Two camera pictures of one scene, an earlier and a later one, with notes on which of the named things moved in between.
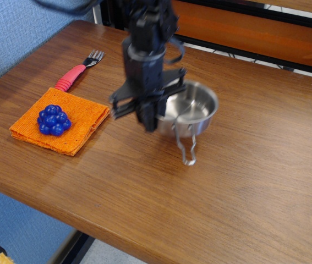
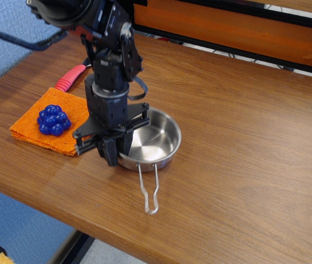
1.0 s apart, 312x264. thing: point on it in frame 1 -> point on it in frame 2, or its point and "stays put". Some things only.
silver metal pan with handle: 189,111 -> 154,141
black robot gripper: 147,81 -> 107,115
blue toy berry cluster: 53,120 stays put
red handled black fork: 65,83 stays put
